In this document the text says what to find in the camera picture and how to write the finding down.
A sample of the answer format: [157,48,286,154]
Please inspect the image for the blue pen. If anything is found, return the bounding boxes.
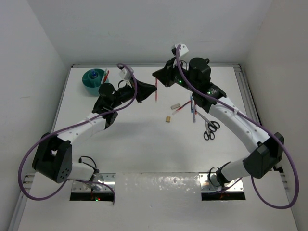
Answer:
[190,93,194,114]

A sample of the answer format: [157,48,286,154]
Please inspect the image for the large black handled scissors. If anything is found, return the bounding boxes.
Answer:
[197,112,220,132]

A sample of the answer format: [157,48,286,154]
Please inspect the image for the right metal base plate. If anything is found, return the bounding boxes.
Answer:
[199,172,244,193]

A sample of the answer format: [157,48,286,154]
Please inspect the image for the small black handled scissors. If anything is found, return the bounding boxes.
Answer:
[203,122,215,141]

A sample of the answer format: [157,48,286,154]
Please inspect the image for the teal round divided container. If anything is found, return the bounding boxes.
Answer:
[82,68,109,96]

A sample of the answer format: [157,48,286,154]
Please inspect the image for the pink highlighter pen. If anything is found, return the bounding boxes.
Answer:
[154,78,158,102]

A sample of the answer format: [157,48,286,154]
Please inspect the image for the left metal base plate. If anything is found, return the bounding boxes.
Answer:
[71,173,116,193]

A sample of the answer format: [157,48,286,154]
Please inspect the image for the white eraser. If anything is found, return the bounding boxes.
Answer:
[170,103,180,110]

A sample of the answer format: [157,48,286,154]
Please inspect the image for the blue cap glue bottle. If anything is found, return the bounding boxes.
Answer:
[91,69,98,79]

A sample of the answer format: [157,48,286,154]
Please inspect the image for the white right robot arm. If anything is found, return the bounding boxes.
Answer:
[152,58,284,187]

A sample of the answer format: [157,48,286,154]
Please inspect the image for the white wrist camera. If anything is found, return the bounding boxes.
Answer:
[119,68,134,81]
[171,43,189,58]

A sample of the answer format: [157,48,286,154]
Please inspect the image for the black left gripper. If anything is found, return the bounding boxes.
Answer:
[110,76,156,109]

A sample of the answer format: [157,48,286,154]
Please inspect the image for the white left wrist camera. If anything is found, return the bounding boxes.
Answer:
[119,68,134,81]

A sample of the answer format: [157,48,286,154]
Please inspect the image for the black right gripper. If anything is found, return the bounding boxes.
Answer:
[153,57,197,93]

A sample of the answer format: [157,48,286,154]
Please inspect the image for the metal base plate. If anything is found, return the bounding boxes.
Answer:
[71,173,116,193]
[199,172,244,193]

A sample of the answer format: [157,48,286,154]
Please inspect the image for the red pen with clear cap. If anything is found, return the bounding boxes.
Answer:
[172,100,191,115]

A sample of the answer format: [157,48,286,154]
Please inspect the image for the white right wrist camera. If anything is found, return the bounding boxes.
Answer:
[171,43,189,58]

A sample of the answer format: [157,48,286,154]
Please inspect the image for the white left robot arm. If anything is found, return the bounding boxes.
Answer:
[32,81,157,183]

